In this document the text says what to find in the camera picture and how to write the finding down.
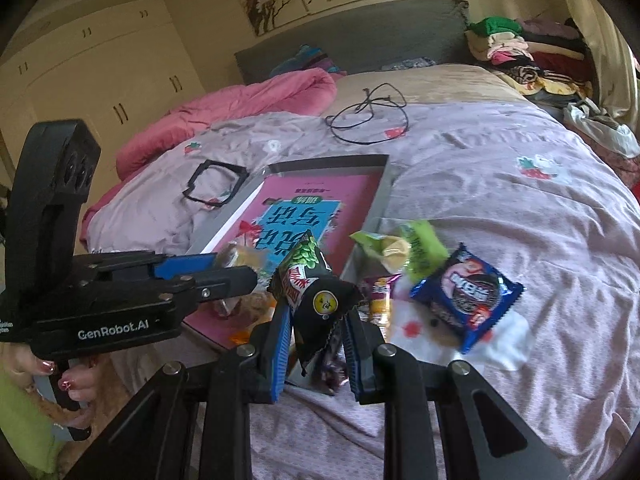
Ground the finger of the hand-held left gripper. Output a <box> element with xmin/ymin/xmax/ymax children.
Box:
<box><xmin>75</xmin><ymin>251</ymin><xmax>221</xmax><ymax>280</ymax></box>
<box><xmin>100</xmin><ymin>266</ymin><xmax>258</xmax><ymax>311</ymax></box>

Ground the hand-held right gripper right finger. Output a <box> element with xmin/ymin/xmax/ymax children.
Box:
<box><xmin>342</xmin><ymin>310</ymin><xmax>571</xmax><ymax>480</ymax></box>

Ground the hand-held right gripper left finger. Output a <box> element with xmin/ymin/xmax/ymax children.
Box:
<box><xmin>60</xmin><ymin>305</ymin><xmax>296</xmax><ymax>480</ymax></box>

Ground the clear cake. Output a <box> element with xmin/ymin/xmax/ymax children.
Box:
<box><xmin>215</xmin><ymin>240</ymin><xmax>266</xmax><ymax>272</ymax></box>

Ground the pile of snack packets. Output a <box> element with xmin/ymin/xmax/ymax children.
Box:
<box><xmin>212</xmin><ymin>280</ymin><xmax>351</xmax><ymax>396</ymax></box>

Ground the purple yellow packet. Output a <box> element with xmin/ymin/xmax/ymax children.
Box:
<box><xmin>360</xmin><ymin>275</ymin><xmax>401</xmax><ymax>331</ymax></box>

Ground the black green nut packet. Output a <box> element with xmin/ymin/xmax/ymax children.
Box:
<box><xmin>270</xmin><ymin>230</ymin><xmax>363</xmax><ymax>378</ymax></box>

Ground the blue cookie packet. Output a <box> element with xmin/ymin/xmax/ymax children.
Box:
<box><xmin>410</xmin><ymin>242</ymin><xmax>525</xmax><ymax>356</ymax></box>

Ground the bright green packet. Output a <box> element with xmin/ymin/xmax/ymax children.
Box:
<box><xmin>402</xmin><ymin>220</ymin><xmax>448</xmax><ymax>281</ymax></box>

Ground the grey cardboard box tray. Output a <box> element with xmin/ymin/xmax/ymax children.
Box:
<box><xmin>182</xmin><ymin>154</ymin><xmax>401</xmax><ymax>391</ymax></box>

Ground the person's left forearm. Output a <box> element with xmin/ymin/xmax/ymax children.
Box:
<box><xmin>0</xmin><ymin>370</ymin><xmax>58</xmax><ymax>476</ymax></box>

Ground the person's left hand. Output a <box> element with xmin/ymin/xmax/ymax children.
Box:
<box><xmin>0</xmin><ymin>347</ymin><xmax>103</xmax><ymax>431</ymax></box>

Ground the beige plush blanket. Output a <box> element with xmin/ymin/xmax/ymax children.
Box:
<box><xmin>15</xmin><ymin>352</ymin><xmax>151</xmax><ymax>431</ymax></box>

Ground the pink book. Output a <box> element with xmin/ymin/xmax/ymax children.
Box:
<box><xmin>202</xmin><ymin>172</ymin><xmax>386</xmax><ymax>351</ymax></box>

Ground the pink quilt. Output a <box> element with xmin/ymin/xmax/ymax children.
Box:
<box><xmin>82</xmin><ymin>67</ymin><xmax>338</xmax><ymax>231</ymax></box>

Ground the cream wardrobe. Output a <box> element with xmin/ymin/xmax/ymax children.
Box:
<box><xmin>0</xmin><ymin>0</ymin><xmax>208</xmax><ymax>181</ymax></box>

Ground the teal striped cloth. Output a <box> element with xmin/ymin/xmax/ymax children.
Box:
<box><xmin>272</xmin><ymin>45</ymin><xmax>346</xmax><ymax>78</ymax></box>

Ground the grey headboard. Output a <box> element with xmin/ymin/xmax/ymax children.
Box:
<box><xmin>235</xmin><ymin>0</ymin><xmax>471</xmax><ymax>86</ymax></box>

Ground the blue floral cloth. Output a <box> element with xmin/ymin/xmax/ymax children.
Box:
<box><xmin>382</xmin><ymin>56</ymin><xmax>436</xmax><ymax>71</ymax></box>

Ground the beige mattress sheet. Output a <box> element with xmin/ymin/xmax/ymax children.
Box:
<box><xmin>320</xmin><ymin>62</ymin><xmax>531</xmax><ymax>116</ymax></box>

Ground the red plastic bag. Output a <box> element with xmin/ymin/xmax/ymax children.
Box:
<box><xmin>607</xmin><ymin>152</ymin><xmax>640</xmax><ymax>201</ymax></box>

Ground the white plastic bag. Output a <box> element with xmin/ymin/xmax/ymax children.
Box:
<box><xmin>562</xmin><ymin>100</ymin><xmax>640</xmax><ymax>156</ymax></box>

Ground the heap of folded clothes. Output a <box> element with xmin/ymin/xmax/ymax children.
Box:
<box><xmin>465</xmin><ymin>17</ymin><xmax>601</xmax><ymax>106</ymax></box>

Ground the cream curtain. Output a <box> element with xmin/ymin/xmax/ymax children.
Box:
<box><xmin>555</xmin><ymin>0</ymin><xmax>640</xmax><ymax>136</ymax></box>

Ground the black square frame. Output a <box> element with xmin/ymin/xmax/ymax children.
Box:
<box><xmin>182</xmin><ymin>159</ymin><xmax>249</xmax><ymax>209</ymax></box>

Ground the black cable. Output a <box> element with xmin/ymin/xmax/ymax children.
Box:
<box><xmin>325</xmin><ymin>83</ymin><xmax>408</xmax><ymax>146</ymax></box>

